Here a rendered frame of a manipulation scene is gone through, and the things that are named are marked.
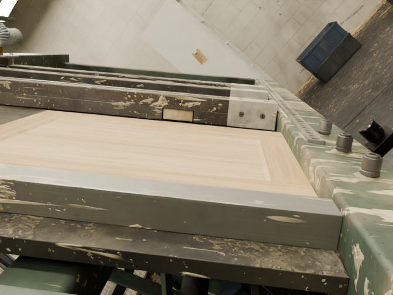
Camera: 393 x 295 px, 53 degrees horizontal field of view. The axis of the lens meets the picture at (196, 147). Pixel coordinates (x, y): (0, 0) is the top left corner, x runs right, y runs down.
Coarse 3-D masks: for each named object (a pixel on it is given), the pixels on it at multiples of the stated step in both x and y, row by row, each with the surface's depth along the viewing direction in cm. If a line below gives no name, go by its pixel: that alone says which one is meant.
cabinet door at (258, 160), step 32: (0, 128) 74; (32, 128) 77; (64, 128) 80; (96, 128) 82; (128, 128) 85; (160, 128) 88; (192, 128) 89; (224, 128) 92; (0, 160) 56; (32, 160) 57; (64, 160) 58; (96, 160) 60; (128, 160) 62; (160, 160) 63; (192, 160) 65; (224, 160) 66; (256, 160) 68; (288, 160) 68; (288, 192) 52
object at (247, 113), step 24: (0, 96) 108; (24, 96) 107; (48, 96) 107; (72, 96) 106; (96, 96) 106; (120, 96) 105; (144, 96) 104; (168, 96) 104; (192, 96) 103; (216, 96) 108; (216, 120) 104; (240, 120) 103; (264, 120) 103
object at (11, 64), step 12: (0, 24) 155; (0, 36) 154; (0, 48) 156; (0, 60) 155; (12, 60) 158; (60, 72) 154; (72, 72) 153; (84, 72) 153; (96, 72) 156; (204, 84) 150; (216, 84) 149; (228, 84) 149; (240, 84) 151
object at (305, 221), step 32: (0, 192) 44; (32, 192) 43; (64, 192) 43; (96, 192) 42; (128, 192) 42; (160, 192) 43; (192, 192) 44; (224, 192) 44; (256, 192) 45; (128, 224) 43; (160, 224) 43; (192, 224) 42; (224, 224) 42; (256, 224) 42; (288, 224) 41; (320, 224) 41
